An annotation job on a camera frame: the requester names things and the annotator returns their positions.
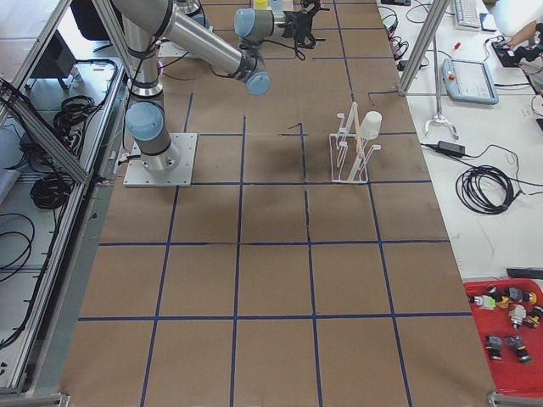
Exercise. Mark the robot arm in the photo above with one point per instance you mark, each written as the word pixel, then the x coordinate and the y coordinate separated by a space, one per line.
pixel 190 85

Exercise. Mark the teach pendant tablet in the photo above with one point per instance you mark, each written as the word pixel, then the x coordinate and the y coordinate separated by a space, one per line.
pixel 469 81

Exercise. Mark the light blue cup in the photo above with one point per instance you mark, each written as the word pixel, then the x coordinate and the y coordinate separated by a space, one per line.
pixel 276 5

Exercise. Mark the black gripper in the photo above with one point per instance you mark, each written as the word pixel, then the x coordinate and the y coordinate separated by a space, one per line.
pixel 292 19

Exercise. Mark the yellow cup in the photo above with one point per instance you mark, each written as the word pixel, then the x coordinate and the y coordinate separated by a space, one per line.
pixel 260 4

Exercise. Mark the white wire cup rack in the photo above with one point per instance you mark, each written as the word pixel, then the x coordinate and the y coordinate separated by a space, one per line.
pixel 349 152

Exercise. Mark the black power adapter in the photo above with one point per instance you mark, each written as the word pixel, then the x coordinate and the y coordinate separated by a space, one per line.
pixel 450 149

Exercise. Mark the aluminium frame post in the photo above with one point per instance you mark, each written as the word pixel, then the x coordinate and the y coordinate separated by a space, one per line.
pixel 425 36

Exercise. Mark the white keyboard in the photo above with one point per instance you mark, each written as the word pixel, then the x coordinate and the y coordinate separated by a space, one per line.
pixel 466 15

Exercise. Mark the red parts tray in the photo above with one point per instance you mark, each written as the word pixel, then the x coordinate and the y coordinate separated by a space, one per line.
pixel 508 317

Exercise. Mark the white ikea cup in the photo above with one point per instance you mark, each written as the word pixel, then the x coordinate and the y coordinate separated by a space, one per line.
pixel 371 125

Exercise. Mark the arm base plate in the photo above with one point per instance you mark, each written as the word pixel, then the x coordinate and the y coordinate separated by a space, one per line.
pixel 173 168

